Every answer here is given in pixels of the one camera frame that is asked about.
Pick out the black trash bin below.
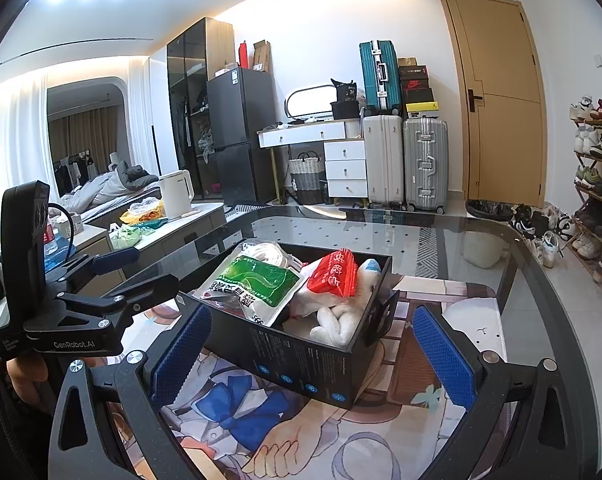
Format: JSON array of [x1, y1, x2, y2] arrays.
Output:
[[466, 199, 514, 224]]

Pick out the white vanity desk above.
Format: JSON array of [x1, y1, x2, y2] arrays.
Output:
[[257, 119, 370, 202]]

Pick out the yellow black shoe box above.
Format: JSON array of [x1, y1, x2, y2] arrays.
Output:
[[405, 102, 440, 120]]

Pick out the black cardboard box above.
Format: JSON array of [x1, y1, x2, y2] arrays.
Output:
[[178, 240, 402, 409]]

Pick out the bed with grey duvet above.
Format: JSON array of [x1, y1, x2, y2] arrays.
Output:
[[48, 159, 163, 222]]

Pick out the teal suitcase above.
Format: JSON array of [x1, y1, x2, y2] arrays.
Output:
[[358, 40, 403, 115]]

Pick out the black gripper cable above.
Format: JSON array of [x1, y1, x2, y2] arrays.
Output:
[[45, 204, 79, 273]]

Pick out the dark glass wardrobe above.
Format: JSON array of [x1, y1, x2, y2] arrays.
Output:
[[166, 17, 236, 202]]

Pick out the hanging clothes rack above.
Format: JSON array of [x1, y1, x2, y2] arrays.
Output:
[[54, 149, 98, 197]]

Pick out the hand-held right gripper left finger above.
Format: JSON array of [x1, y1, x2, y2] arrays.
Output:
[[46, 304, 214, 480]]

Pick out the white kettle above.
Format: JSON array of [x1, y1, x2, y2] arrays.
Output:
[[158, 170, 193, 219]]

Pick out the black bag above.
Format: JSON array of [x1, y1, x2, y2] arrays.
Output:
[[330, 78, 363, 121]]

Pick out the scattered shoes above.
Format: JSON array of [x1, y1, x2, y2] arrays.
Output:
[[508, 202, 578, 269]]

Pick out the silver suitcase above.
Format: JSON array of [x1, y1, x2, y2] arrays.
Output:
[[402, 117, 450, 212]]

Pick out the woven basket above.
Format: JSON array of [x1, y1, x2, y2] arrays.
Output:
[[287, 151, 328, 206]]

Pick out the red snack packet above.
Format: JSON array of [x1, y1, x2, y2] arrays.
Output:
[[307, 249, 358, 307]]

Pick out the person's left hand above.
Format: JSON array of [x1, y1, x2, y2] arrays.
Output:
[[4, 356, 55, 414]]

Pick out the low white grey cabinet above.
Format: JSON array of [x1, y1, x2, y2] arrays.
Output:
[[74, 202, 228, 282]]

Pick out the white plush toy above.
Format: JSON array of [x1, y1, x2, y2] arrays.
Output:
[[288, 257, 383, 344]]

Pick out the gold shoe rack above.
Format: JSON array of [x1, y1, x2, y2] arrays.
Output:
[[570, 95, 602, 283]]

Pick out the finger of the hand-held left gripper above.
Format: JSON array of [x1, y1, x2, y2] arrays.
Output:
[[46, 246, 142, 287], [56, 273, 183, 330]]

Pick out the green plastic bag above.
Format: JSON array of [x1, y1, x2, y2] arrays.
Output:
[[110, 225, 143, 252]]

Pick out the shoe rack with shoes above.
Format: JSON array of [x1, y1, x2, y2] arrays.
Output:
[[569, 91, 602, 281]]

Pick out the yellow plastic bag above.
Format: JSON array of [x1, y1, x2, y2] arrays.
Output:
[[120, 198, 165, 227]]

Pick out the oval mirror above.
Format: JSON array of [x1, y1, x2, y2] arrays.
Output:
[[284, 86, 338, 122]]

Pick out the white curtain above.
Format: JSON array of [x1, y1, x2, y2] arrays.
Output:
[[0, 71, 50, 202]]

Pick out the green white medicine packet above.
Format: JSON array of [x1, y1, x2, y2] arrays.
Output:
[[193, 254, 308, 327]]

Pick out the black refrigerator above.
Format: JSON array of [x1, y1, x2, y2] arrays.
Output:
[[206, 67, 278, 207]]

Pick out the wooden door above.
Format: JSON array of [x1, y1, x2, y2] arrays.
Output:
[[438, 0, 548, 209]]

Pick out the white suitcase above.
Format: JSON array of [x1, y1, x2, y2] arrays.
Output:
[[362, 114, 406, 210]]

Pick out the tissue box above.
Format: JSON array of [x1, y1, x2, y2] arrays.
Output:
[[51, 210, 85, 242]]

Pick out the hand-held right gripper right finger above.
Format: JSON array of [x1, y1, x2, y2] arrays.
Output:
[[412, 304, 570, 480]]

